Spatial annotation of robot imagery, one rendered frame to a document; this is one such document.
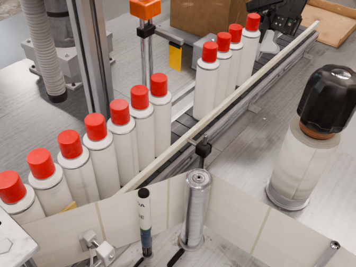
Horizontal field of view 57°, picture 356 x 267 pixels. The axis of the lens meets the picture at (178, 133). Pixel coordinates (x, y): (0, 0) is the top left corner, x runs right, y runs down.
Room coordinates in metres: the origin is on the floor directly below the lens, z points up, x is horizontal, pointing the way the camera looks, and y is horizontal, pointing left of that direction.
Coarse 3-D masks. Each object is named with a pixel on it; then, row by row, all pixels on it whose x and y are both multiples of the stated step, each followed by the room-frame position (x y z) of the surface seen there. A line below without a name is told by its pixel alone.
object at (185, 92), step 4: (192, 84) 0.67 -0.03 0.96; (184, 88) 0.65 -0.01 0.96; (188, 88) 0.65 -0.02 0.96; (192, 88) 0.66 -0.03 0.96; (180, 92) 0.63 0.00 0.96; (184, 92) 0.63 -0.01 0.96; (188, 92) 0.64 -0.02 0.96; (176, 96) 0.62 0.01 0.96; (180, 96) 0.62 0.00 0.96; (184, 96) 0.63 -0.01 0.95; (172, 100) 0.60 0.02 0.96; (176, 100) 0.61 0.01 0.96; (180, 100) 0.62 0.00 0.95; (172, 104) 0.60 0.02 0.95
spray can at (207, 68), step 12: (204, 48) 0.64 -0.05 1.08; (216, 48) 0.63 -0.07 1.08; (204, 60) 0.63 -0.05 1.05; (216, 60) 0.64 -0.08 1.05; (204, 72) 0.62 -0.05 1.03; (216, 72) 0.63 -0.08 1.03; (204, 84) 0.62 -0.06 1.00; (216, 84) 0.64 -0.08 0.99; (204, 96) 0.62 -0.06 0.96; (204, 108) 0.62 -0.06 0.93
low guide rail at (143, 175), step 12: (312, 24) 1.13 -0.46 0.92; (300, 36) 1.04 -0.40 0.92; (288, 48) 0.95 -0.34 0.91; (276, 60) 0.88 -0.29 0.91; (264, 72) 0.83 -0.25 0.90; (252, 84) 0.77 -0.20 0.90; (228, 96) 0.69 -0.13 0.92; (216, 108) 0.64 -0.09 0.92; (204, 120) 0.59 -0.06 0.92; (192, 132) 0.55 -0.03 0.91; (180, 144) 0.51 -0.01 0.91; (168, 156) 0.48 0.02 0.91; (144, 168) 0.43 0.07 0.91; (156, 168) 0.45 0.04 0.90; (132, 180) 0.40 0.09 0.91; (144, 180) 0.42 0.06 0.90; (120, 192) 0.37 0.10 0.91
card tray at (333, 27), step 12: (312, 0) 1.50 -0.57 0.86; (324, 0) 1.47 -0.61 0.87; (312, 12) 1.42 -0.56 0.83; (324, 12) 1.42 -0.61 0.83; (336, 12) 1.42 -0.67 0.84; (348, 12) 1.40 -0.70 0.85; (300, 24) 1.29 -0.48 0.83; (324, 24) 1.31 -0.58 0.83; (336, 24) 1.31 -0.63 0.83; (348, 24) 1.32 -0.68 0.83; (324, 36) 1.20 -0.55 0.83; (336, 36) 1.21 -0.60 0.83; (348, 36) 1.22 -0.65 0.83
